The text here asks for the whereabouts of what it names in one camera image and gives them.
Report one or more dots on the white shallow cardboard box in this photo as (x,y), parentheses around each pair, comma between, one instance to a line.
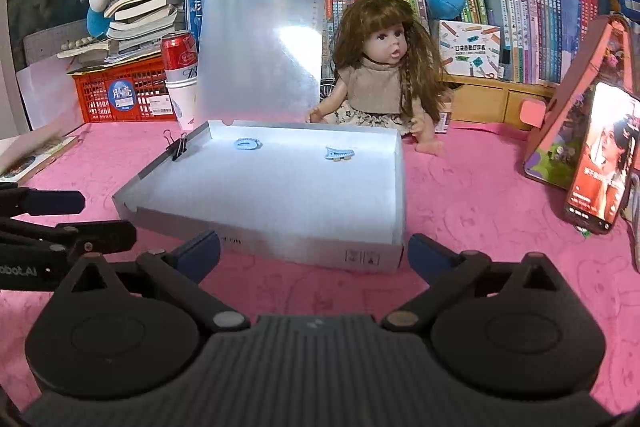
(280,202)

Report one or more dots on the toothed blue hair clip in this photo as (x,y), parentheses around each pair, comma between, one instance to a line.
(339,154)

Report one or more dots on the row of blue thin books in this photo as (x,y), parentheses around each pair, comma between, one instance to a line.
(195,7)

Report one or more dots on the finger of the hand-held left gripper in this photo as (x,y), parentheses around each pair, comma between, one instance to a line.
(50,203)
(90,234)

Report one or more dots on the pink cardboard house stand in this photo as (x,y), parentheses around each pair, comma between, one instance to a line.
(570,107)

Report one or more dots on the red drink can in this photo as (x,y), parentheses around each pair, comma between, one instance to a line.
(179,54)

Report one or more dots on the smartphone with lit screen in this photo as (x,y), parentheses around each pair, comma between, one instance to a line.
(602,162)

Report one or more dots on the pink bunny-print tablecloth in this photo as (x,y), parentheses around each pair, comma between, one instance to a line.
(475,187)

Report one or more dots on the red plastic crate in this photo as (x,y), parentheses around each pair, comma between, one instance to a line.
(130,94)

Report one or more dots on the white paper cup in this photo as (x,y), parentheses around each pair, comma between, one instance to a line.
(182,104)

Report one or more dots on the black binder clip on box edge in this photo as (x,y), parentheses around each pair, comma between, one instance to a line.
(176,149)

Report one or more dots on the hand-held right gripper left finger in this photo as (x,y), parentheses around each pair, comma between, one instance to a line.
(199,254)

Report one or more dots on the translucent clipboard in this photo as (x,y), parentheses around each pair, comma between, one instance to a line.
(260,47)

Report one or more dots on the brown-haired doll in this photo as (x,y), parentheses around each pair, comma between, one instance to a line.
(380,82)

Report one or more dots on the pile of worn books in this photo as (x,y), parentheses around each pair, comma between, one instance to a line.
(145,17)

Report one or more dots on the row of upright books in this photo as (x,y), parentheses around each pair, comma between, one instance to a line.
(530,27)

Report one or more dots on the pencil-print white box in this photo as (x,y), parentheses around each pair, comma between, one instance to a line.
(467,49)

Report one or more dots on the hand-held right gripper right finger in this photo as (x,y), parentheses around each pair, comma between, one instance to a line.
(429,254)

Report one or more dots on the wooden drawer organizer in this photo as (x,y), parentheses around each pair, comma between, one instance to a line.
(500,99)

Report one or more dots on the flat book on tablecloth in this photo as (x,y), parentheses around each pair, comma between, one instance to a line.
(35,154)

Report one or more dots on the oval blue hair clip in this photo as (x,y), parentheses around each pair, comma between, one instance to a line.
(247,144)

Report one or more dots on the blue and white robot-cat plush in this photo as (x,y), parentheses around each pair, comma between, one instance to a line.
(97,12)

